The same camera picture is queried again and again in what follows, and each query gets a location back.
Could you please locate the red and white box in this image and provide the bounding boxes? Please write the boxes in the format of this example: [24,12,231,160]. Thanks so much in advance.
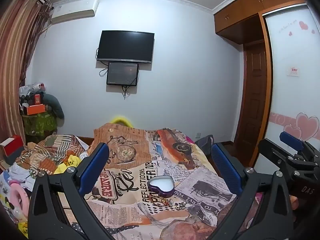
[0,135,24,157]

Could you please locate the wooden overhead cabinets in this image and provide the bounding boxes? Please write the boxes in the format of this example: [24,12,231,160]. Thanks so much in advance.
[214,0,313,45]

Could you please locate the white heart-print sliding door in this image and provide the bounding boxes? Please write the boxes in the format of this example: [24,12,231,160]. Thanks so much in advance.
[262,4,320,170]

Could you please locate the cartoon print cloth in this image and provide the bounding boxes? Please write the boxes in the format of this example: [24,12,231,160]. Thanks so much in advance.
[0,172,29,232]

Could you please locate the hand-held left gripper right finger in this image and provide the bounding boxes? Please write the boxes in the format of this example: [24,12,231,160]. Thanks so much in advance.
[210,142,293,240]

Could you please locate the newspaper print blanket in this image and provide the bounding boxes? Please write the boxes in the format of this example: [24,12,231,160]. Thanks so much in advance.
[82,122,250,240]

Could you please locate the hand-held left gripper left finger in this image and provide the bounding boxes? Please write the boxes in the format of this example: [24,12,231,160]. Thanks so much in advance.
[27,142,118,240]

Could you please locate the grey plush pillow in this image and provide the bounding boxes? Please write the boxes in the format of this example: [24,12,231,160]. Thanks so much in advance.
[44,94,65,127]

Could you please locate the red braided bracelet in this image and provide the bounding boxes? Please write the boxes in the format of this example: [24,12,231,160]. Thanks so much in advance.
[149,195,173,207]

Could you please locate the small black wall monitor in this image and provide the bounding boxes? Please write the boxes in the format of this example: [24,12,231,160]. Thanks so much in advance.
[106,62,139,86]

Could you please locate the striped brown curtain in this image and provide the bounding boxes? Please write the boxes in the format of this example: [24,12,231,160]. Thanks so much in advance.
[0,0,54,155]

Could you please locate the green patterned bag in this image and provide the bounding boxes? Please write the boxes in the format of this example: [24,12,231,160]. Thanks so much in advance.
[22,111,58,143]

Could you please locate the orange box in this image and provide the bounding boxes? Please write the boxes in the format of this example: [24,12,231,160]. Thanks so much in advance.
[27,104,47,116]

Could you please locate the black wall television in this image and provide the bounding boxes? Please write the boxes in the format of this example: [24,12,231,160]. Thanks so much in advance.
[97,30,155,64]

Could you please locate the purple heart-shaped tin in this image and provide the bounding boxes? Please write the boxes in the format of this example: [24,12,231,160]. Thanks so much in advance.
[147,176,175,198]

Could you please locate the yellow cloth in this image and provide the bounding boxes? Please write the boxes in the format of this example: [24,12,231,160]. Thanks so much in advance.
[54,155,81,174]

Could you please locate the pink ring toy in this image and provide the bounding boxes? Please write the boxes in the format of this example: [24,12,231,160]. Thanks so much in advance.
[9,186,31,221]

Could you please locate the white plastic bags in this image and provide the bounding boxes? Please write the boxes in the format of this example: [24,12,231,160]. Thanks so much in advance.
[19,82,46,98]

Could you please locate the dark backpack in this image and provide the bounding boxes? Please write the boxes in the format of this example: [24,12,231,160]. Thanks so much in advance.
[195,134,215,155]

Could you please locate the brown wooden door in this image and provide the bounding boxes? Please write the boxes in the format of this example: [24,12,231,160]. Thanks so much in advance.
[234,41,270,145]

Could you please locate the white air conditioner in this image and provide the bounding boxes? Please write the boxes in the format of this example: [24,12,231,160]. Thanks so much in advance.
[51,0,99,25]

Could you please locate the person's right hand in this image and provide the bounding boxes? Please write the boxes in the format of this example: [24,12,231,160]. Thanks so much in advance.
[289,194,300,212]

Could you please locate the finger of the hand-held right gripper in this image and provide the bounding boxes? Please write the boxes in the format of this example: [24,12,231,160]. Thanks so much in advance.
[279,131,320,160]
[257,139,300,178]

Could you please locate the red and white paper notice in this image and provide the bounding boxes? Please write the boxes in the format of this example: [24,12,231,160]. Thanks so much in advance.
[286,66,300,77]

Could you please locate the yellow plastic hoop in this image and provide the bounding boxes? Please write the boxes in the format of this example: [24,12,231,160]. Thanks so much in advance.
[111,116,133,127]

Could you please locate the striped patchwork cloth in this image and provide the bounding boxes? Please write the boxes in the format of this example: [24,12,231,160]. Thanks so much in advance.
[15,134,88,178]

